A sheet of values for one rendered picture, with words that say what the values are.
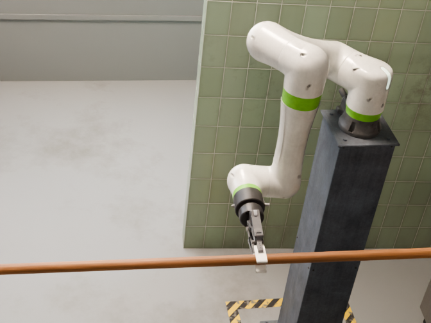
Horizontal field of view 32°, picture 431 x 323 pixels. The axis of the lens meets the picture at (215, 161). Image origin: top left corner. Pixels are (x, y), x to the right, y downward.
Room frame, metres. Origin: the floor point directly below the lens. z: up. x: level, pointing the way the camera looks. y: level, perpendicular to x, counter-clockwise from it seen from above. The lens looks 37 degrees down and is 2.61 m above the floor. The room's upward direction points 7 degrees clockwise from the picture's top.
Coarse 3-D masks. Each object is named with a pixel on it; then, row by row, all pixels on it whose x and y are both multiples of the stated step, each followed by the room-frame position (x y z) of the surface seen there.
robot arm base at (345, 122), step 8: (344, 96) 2.25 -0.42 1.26; (344, 104) 2.23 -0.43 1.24; (344, 112) 2.16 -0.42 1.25; (344, 120) 2.14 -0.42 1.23; (352, 120) 2.12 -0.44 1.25; (376, 120) 2.12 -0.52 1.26; (344, 128) 2.12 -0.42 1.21; (352, 128) 2.12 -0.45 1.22; (360, 128) 2.10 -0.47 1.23; (368, 128) 2.10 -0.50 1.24; (376, 128) 2.12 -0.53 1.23; (352, 136) 2.10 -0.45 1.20; (360, 136) 2.09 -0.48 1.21; (368, 136) 2.09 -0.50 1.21; (376, 136) 2.11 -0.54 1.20
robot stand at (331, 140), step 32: (320, 128) 2.23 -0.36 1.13; (384, 128) 2.17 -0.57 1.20; (320, 160) 2.17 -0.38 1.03; (352, 160) 2.06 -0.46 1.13; (384, 160) 2.08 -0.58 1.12; (320, 192) 2.11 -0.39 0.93; (352, 192) 2.06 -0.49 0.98; (320, 224) 2.05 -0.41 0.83; (352, 224) 2.07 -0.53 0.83; (288, 288) 2.20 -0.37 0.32; (320, 288) 2.06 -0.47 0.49; (288, 320) 2.13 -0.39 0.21; (320, 320) 2.07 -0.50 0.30; (352, 320) 2.36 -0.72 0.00
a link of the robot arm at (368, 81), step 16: (352, 64) 2.17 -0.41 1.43; (368, 64) 2.15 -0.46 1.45; (384, 64) 2.17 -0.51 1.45; (352, 80) 2.14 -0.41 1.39; (368, 80) 2.10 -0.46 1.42; (384, 80) 2.11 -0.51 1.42; (352, 96) 2.13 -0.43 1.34; (368, 96) 2.10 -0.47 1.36; (384, 96) 2.12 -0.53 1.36; (352, 112) 2.12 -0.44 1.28; (368, 112) 2.10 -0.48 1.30
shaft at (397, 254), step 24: (0, 264) 1.40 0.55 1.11; (24, 264) 1.41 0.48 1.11; (48, 264) 1.42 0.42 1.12; (72, 264) 1.43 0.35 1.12; (96, 264) 1.44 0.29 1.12; (120, 264) 1.44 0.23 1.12; (144, 264) 1.45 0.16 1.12; (168, 264) 1.46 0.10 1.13; (192, 264) 1.47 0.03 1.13; (216, 264) 1.48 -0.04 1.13; (240, 264) 1.50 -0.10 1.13; (264, 264) 1.51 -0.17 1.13
